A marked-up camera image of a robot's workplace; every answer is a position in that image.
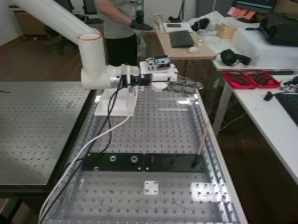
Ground black headphones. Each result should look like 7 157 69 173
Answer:
220 48 253 67

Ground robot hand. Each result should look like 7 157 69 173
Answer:
138 55 205 95

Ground red tray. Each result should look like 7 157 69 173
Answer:
245 69 282 89
221 70 258 90

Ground wooden desk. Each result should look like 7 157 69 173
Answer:
154 22 220 88

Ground person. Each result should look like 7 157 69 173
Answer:
93 0 154 67

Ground black plate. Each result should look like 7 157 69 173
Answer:
80 152 209 173

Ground clear box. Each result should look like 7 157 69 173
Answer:
39 89 250 224

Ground white desk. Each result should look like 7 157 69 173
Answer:
212 73 298 184
188 10 298 76

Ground small wooden box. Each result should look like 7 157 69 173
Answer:
216 23 237 40

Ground black cable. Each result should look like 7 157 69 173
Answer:
39 84 132 224

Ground white cable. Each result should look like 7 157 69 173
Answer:
37 87 138 224

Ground black keyboard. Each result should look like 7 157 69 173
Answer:
273 91 298 126

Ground black flat pad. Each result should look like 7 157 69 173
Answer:
169 30 196 48

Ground black case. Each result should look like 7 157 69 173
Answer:
258 12 298 47

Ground thin stick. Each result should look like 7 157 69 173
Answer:
197 121 210 157

